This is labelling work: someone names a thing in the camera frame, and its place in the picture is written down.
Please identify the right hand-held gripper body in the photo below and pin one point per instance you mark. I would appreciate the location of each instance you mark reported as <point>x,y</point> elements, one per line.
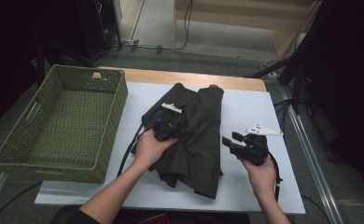
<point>253,151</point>

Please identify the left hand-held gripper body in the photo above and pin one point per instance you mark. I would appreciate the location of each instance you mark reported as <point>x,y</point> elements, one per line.
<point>167,127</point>

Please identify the dark pleated skirt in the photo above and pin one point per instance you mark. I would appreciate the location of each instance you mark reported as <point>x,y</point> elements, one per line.
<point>202,149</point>

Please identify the green woven basket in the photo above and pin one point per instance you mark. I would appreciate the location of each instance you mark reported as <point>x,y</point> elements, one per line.
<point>68,124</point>

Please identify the person's right hand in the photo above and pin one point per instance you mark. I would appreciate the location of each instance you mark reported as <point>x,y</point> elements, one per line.
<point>262,179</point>

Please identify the person's left hand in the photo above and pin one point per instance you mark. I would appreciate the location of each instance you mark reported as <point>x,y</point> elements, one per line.
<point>147,151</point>

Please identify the white board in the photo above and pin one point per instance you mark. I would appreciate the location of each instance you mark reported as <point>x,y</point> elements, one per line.
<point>248,102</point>

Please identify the black stand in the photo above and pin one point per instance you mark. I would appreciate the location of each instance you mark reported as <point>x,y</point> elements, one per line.
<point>296,68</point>

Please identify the light wooden cabinet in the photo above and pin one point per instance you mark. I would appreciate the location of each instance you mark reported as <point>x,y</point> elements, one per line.
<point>233,18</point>

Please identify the dark curtain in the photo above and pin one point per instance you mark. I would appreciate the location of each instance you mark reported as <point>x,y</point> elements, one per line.
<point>12,46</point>
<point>351,77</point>

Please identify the black equipment rack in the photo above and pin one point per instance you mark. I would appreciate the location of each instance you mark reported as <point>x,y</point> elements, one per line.
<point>96,25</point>

